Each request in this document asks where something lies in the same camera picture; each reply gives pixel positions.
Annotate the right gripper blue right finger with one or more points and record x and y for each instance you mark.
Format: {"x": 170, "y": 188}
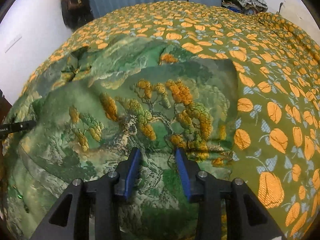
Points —
{"x": 188, "y": 171}

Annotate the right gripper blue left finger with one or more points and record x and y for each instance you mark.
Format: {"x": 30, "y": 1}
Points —
{"x": 127, "y": 171}

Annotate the green landscape print garment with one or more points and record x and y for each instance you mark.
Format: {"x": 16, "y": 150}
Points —
{"x": 94, "y": 105}

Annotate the pile of clothes far corner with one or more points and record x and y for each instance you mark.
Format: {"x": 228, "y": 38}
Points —
{"x": 247, "y": 7}

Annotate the green orange floral bedspread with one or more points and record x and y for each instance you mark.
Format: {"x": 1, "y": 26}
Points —
{"x": 276, "y": 140}

